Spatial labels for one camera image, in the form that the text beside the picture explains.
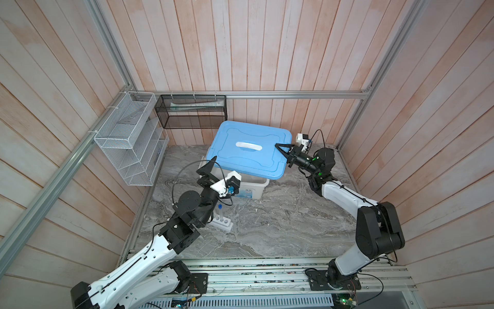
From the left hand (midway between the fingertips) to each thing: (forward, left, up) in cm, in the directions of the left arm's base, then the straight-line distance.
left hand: (222, 167), depth 63 cm
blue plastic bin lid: (+15, -10, -7) cm, 19 cm away
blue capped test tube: (-3, +2, -22) cm, 23 cm away
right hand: (+14, -19, -4) cm, 24 cm away
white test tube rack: (-6, +2, -34) cm, 35 cm away
